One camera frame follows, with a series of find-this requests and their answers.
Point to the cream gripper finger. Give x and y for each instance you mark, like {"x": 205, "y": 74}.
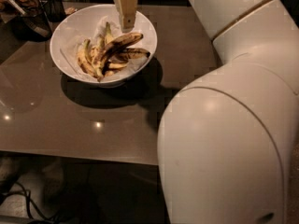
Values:
{"x": 127, "y": 11}

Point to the long spotted banana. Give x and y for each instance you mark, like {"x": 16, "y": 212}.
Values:
{"x": 121, "y": 42}

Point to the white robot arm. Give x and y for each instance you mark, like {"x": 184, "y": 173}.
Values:
{"x": 225, "y": 140}

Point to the green tipped banana behind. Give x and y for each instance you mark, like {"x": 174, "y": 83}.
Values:
{"x": 108, "y": 35}

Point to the white ceramic bowl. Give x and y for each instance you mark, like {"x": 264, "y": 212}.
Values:
{"x": 85, "y": 21}

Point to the dark spotted banana right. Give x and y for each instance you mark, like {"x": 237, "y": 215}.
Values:
{"x": 133, "y": 53}

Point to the yellow banana in middle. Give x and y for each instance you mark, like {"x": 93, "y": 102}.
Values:
{"x": 113, "y": 68}

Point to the yellow green banana left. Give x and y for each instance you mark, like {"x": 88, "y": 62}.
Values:
{"x": 82, "y": 59}

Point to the black mesh pen cup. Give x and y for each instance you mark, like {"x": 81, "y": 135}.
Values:
{"x": 54, "y": 10}

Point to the black mesh basket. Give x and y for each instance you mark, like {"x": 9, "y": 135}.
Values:
{"x": 32, "y": 25}

